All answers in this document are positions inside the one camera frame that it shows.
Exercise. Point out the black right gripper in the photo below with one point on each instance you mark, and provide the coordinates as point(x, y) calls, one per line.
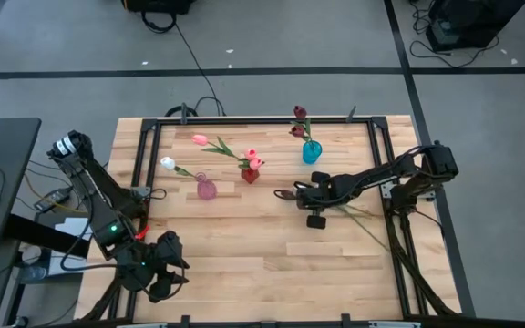
point(319, 193)

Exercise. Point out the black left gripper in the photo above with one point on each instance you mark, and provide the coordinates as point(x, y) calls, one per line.
point(139, 264)

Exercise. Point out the pink artificial tulip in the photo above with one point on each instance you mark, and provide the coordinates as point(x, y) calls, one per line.
point(250, 153)
point(256, 164)
point(199, 139)

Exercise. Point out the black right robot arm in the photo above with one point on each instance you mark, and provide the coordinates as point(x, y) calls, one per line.
point(381, 175)

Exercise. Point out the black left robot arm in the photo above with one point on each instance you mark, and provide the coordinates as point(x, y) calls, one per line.
point(94, 191)

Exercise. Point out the teal glass vase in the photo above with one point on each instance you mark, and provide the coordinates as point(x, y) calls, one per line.
point(311, 152)

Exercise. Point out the red glass vase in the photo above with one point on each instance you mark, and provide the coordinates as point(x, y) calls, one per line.
point(250, 176)

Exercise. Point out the pink glass vase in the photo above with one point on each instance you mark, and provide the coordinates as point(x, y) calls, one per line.
point(207, 189)

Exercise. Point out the white paper sheet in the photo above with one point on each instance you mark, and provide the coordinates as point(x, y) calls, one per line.
point(73, 225)

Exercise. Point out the black desk foot bar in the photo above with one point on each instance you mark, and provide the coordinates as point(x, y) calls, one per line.
point(39, 234)

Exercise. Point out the black power adapter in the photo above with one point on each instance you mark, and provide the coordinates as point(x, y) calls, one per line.
point(53, 198)

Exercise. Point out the black desk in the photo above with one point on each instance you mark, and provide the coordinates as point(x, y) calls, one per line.
point(3, 182)

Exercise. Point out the black equipment box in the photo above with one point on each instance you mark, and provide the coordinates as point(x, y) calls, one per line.
point(157, 5)

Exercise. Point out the black equipment case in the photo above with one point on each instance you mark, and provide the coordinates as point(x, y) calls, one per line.
point(467, 23)

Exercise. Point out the black aluminium table frame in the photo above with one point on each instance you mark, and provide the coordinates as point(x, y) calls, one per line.
point(244, 121)

